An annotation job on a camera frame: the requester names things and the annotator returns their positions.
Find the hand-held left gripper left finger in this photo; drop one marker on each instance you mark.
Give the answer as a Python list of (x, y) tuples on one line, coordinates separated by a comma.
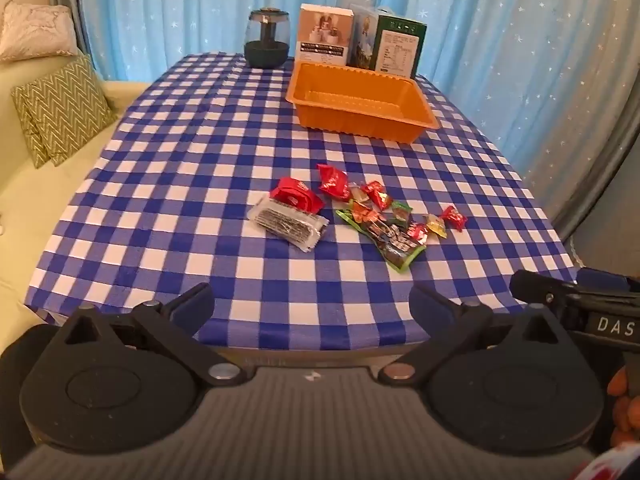
[(192, 304)]

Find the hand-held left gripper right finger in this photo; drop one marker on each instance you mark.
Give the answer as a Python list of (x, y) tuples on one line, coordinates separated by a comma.
[(430, 306)]

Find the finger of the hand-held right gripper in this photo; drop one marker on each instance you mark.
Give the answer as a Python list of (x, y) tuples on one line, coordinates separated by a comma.
[(532, 286), (600, 277)]

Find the green snack packet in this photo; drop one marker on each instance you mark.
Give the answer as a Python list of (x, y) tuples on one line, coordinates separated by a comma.
[(395, 249)]

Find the yellow candy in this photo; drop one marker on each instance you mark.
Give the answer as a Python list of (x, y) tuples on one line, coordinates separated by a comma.
[(436, 226)]

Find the green candy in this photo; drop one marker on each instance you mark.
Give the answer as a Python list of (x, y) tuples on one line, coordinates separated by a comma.
[(401, 211)]

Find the orange candy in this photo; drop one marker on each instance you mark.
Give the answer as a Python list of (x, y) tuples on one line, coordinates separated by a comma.
[(364, 214)]

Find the clear packet of dark snack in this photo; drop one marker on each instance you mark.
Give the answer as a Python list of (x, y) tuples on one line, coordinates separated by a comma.
[(287, 222)]

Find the red snack packet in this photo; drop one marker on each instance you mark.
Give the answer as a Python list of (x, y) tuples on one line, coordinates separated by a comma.
[(334, 180), (295, 192)]

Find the orange plastic tray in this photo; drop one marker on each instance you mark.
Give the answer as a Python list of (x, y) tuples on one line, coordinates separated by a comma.
[(350, 125)]

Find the person's right hand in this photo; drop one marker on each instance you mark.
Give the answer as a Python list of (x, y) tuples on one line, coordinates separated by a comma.
[(626, 410)]

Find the blue checked tablecloth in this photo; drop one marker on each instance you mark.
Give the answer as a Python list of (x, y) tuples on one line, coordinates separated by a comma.
[(200, 160)]

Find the red and white clothing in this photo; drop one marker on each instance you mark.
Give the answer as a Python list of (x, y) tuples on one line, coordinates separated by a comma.
[(612, 467)]

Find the cream sofa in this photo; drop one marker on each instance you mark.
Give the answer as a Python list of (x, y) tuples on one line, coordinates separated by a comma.
[(30, 210)]

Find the green zigzag pillow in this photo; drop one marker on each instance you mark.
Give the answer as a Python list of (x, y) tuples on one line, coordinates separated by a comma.
[(62, 102), (36, 147)]

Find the green printed carton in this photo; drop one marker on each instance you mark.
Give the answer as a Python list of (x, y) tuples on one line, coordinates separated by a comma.
[(395, 50)]

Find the dark green glass humidifier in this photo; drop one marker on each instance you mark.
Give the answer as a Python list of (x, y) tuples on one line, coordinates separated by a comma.
[(267, 52)]

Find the white humidifier box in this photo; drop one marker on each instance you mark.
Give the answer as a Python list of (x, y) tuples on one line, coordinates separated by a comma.
[(322, 35)]

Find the blue starry curtain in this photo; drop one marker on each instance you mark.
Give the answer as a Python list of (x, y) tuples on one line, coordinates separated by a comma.
[(175, 10)]

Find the white pillow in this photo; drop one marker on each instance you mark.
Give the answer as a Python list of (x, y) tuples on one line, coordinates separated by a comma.
[(35, 30)]

